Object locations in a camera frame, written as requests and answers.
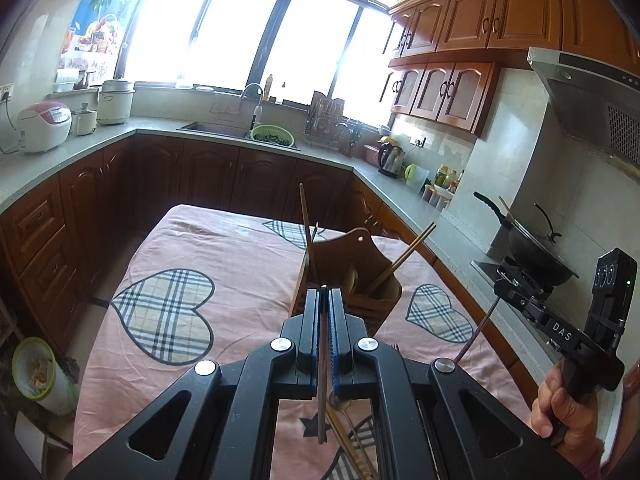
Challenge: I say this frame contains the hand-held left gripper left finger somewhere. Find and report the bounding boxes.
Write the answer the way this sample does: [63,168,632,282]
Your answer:
[65,287,326,480]

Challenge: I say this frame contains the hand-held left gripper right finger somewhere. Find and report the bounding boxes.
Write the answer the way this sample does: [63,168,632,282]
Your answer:
[327,287,591,480]

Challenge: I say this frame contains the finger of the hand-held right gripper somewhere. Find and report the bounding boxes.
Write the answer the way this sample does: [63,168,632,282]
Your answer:
[494,265,543,312]

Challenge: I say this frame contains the wooden utensil holder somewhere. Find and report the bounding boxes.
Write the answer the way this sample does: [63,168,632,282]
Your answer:
[289,227,403,336]

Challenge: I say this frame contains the brown wooden chopstick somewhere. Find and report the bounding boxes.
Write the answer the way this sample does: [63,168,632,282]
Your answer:
[327,410,368,480]
[374,226,438,295]
[317,284,330,447]
[367,222,435,293]
[298,182,317,286]

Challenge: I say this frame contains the person's right hand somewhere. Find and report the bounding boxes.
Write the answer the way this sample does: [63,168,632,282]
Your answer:
[530,360,603,442]

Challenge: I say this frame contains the gas stove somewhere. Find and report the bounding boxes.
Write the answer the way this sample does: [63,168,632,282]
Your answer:
[472,255,567,343]

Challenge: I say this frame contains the black wok with lid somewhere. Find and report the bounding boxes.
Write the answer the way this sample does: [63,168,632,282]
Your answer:
[473,190,580,289]

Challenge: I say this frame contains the pink plaid-heart tablecloth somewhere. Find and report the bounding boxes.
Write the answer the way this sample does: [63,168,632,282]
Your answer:
[72,203,533,480]

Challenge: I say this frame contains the light bamboo chopstick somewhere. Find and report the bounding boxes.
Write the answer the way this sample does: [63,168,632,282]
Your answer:
[335,412,378,480]

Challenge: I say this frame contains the condiment jars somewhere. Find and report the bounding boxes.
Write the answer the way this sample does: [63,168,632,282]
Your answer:
[422,162,464,211]

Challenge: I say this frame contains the electric kettle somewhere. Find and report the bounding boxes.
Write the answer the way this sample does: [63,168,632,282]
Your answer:
[377,137,407,180]

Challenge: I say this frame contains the green basin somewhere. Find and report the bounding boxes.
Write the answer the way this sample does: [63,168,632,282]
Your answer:
[249,123,295,149]

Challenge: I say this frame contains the dish rack with boards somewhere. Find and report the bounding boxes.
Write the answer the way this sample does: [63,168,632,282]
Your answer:
[303,90,351,150]

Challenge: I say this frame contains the steel range hood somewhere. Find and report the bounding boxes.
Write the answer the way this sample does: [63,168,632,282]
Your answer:
[528,46,640,184]

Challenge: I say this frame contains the kitchen sink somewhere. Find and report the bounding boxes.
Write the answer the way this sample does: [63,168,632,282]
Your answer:
[177,120,302,154]

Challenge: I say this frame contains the curved sink faucet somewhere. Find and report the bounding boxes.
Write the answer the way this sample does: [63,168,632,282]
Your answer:
[240,82,265,132]

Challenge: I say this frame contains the white trash bin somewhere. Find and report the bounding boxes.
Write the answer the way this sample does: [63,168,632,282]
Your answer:
[11,336,79,417]

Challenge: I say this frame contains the grey kitchen countertop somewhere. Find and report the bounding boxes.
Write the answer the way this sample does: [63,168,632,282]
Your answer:
[0,114,632,461]

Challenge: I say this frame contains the large white rice cooker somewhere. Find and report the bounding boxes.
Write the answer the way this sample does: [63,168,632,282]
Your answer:
[96,78,136,126]

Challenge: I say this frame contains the large kitchen window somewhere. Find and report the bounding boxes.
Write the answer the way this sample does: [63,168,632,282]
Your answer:
[120,0,401,127]

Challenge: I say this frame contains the small white pot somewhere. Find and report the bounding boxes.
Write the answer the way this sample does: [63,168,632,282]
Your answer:
[71,104,99,136]

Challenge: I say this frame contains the white and pink rice cooker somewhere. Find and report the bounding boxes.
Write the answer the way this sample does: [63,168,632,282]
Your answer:
[16,101,74,155]

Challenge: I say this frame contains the wooden wall cabinets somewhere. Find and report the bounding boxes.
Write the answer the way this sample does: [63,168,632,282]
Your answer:
[382,0,640,139]

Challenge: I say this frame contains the black power cable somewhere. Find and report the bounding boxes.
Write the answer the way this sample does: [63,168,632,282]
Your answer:
[0,100,27,156]

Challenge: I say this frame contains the tropical wall poster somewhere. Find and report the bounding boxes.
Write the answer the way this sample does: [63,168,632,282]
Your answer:
[56,0,154,81]

